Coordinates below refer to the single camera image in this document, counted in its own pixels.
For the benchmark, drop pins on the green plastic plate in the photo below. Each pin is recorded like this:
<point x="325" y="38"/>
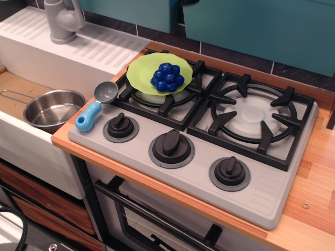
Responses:
<point x="140" y="72"/>

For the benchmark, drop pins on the black left stove knob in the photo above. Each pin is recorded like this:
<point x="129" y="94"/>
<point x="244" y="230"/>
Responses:
<point x="120" y="129"/>

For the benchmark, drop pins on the grey spoon blue handle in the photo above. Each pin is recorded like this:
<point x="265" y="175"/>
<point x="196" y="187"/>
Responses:
<point x="104" y="93"/>

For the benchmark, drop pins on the grey toy faucet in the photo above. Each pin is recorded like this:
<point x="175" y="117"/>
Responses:
<point x="63" y="23"/>

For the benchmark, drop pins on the black right burner grate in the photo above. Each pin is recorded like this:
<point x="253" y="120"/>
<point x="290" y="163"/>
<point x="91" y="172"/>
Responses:
<point x="268" y="124"/>

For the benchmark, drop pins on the black middle stove knob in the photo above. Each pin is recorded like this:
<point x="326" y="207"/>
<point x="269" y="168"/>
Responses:
<point x="171" y="150"/>

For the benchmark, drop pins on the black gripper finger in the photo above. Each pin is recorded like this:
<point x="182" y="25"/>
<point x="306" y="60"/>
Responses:
<point x="189" y="2"/>

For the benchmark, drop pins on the oven door with handle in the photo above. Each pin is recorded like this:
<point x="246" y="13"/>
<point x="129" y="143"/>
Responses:
<point x="146" y="221"/>

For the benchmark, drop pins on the white toy sink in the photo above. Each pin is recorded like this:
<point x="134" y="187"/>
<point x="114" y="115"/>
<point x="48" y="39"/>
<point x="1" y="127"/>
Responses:
<point x="31" y="64"/>

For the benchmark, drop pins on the black right stove knob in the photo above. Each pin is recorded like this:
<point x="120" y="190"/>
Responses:
<point x="229" y="174"/>

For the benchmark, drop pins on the wooden drawer fronts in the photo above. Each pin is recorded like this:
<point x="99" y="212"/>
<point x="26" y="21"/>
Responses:
<point x="49" y="207"/>

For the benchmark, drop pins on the blue toy blueberry cluster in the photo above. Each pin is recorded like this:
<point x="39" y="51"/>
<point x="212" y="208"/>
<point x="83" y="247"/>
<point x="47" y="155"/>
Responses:
<point x="167" y="78"/>

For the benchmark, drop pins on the black left burner grate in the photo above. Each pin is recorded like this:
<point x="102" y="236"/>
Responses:
<point x="173" y="110"/>

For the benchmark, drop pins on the black stove knob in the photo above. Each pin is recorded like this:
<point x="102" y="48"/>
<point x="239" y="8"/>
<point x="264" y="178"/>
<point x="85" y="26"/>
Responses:
<point x="120" y="129"/>
<point x="229" y="174"/>
<point x="171" y="150"/>

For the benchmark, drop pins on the grey toy stove top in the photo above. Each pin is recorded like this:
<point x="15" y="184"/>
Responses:
<point x="261" y="202"/>

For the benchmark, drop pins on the black burner grate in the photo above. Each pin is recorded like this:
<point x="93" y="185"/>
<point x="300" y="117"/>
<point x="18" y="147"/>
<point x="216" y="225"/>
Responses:
<point x="173" y="110"/>
<point x="268" y="124"/>

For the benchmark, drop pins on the stainless steel pot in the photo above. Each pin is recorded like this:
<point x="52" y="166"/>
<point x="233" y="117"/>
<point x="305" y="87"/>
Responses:
<point x="50" y="111"/>

